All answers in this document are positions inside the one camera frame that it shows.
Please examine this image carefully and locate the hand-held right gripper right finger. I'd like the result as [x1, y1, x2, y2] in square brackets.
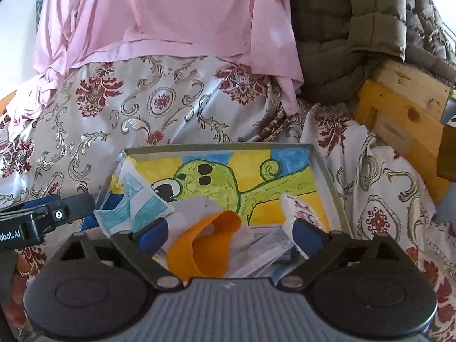
[277, 218, 414, 289]

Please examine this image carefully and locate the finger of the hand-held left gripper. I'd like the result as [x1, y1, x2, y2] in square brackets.
[0, 194, 96, 227]

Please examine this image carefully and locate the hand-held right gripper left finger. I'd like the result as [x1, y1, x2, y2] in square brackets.
[53, 218, 184, 288]

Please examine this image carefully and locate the paper with orange block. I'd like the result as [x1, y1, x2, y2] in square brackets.
[280, 193, 323, 260]

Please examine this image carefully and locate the teal white packet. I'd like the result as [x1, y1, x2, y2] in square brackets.
[94, 166, 175, 237]

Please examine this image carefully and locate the orange felt cloth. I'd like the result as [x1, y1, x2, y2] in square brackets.
[167, 210, 243, 281]

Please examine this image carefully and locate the white printed gauze cloth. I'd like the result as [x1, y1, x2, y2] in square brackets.
[174, 196, 253, 253]

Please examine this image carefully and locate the yellow cartoon picture tray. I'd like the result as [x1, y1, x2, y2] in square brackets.
[94, 143, 351, 278]

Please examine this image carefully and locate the white printed packet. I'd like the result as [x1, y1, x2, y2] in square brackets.
[228, 224, 296, 278]

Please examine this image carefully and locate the floral satin blanket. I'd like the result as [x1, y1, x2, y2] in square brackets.
[0, 55, 456, 342]

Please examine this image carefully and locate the dark brown printed cloth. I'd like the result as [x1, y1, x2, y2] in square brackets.
[436, 125, 456, 182]

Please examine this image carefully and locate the brown puffer jacket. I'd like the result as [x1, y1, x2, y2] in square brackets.
[288, 0, 456, 102]

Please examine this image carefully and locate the pink bed sheet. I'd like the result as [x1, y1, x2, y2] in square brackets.
[7, 0, 343, 143]

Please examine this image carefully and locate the light wooden bed frame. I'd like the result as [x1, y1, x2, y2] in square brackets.
[353, 59, 456, 196]

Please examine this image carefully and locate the teal wall poster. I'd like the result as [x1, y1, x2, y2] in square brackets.
[35, 0, 48, 31]

